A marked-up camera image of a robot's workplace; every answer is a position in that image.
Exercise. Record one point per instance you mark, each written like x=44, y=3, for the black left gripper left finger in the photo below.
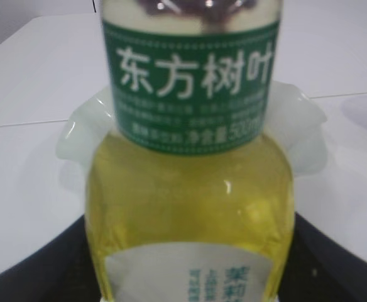
x=32, y=278

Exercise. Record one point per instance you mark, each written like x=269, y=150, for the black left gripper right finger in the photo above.
x=319, y=269

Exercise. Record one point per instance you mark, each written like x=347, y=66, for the yellow tea bottle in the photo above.
x=189, y=200

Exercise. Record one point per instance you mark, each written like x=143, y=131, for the purple artificial grape bunch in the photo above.
x=213, y=15

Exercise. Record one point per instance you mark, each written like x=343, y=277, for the pale green wavy glass plate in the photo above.
x=292, y=119

